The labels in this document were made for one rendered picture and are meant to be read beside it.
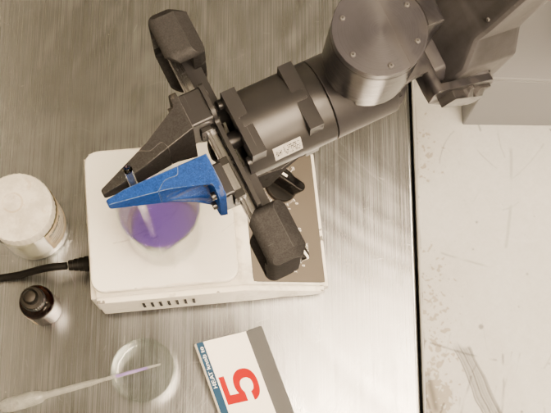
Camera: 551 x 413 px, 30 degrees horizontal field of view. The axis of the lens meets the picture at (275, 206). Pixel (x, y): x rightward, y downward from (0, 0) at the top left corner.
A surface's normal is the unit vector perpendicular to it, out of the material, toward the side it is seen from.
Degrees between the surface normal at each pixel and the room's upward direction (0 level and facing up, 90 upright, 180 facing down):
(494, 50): 65
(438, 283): 0
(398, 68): 4
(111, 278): 0
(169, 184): 20
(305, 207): 30
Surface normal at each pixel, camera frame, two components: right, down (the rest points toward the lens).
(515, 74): 0.09, -0.21
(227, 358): 0.62, -0.41
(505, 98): 0.00, 0.97
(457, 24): -0.76, 0.27
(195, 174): -0.28, -0.09
